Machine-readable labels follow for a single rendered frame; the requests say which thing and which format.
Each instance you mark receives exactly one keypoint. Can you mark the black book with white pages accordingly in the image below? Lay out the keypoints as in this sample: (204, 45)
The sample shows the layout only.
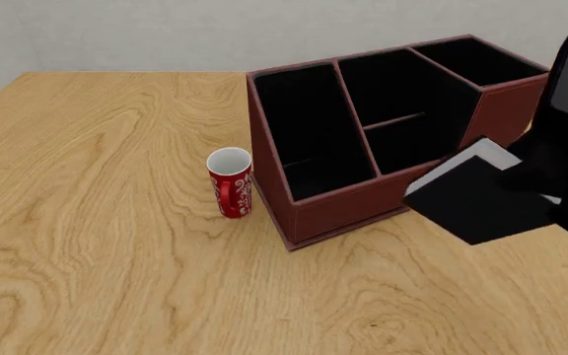
(461, 207)

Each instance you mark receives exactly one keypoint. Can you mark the red mug with white pattern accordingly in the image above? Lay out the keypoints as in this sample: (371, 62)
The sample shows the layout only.
(230, 196)

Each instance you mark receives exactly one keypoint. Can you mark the red-brown desk caddy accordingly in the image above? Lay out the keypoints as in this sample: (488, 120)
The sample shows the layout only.
(343, 218)

